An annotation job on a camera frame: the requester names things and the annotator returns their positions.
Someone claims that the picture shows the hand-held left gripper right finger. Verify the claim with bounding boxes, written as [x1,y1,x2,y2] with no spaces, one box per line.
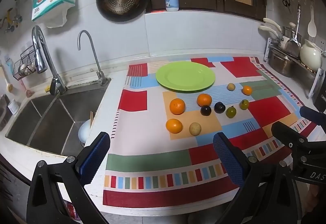
[213,132,303,224]

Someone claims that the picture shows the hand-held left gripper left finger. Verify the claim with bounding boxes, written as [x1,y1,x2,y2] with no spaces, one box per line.
[26,132,111,224]

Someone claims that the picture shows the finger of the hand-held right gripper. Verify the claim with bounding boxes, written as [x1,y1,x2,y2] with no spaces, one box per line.
[271,121,326,149]
[299,105,326,126]

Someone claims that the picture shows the green plate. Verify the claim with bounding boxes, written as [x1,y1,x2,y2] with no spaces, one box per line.
[155,61,216,92]

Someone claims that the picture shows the person's right hand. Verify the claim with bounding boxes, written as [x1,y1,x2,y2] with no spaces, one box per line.
[307,183,324,214]

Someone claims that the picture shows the black appliance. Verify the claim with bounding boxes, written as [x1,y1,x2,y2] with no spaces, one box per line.
[313,87,326,112]

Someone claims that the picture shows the steel dish rack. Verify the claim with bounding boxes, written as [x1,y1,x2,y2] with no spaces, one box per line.
[263,37,326,99]

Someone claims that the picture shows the white bowl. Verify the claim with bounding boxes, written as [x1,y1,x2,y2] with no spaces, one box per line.
[78,120,92,144]

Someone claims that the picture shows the yellow-brown round fruit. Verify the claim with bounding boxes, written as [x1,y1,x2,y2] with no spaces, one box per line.
[189,122,202,136]

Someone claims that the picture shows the colourful patterned mat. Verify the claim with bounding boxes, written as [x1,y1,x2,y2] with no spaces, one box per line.
[102,56,326,208]

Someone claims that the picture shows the red packet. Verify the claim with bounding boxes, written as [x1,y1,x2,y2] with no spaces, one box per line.
[64,201,82,220]

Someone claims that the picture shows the white ceramic pitcher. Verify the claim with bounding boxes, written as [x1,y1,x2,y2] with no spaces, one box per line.
[300,39,323,72]

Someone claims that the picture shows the stainless steel sink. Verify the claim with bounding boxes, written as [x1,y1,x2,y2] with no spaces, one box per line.
[5,81,110,156]

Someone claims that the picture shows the large steel pot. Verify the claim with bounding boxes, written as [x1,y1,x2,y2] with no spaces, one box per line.
[267,47,296,78]

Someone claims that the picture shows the steel spatula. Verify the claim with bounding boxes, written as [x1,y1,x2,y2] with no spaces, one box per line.
[284,4,301,58]

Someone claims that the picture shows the steel pot with lid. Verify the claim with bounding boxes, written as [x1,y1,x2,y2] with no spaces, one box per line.
[283,23,297,38]

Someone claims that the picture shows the white rice paddle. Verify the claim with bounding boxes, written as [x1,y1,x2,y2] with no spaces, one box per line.
[307,5,317,37]

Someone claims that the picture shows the thin gooseneck faucet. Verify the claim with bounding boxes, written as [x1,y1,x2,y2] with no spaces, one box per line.
[78,30,111,86]

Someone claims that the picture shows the yellow dish brush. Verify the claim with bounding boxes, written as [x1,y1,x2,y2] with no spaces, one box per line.
[0,64,14,92]

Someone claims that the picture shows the chrome kitchen faucet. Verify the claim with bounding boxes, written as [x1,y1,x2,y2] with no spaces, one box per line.
[32,25,67,95]

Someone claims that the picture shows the white-handled knife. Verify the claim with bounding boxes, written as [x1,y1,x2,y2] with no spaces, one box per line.
[258,25,279,38]
[263,18,283,36]

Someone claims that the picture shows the black wire basket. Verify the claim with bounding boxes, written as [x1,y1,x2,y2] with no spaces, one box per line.
[13,46,47,80]

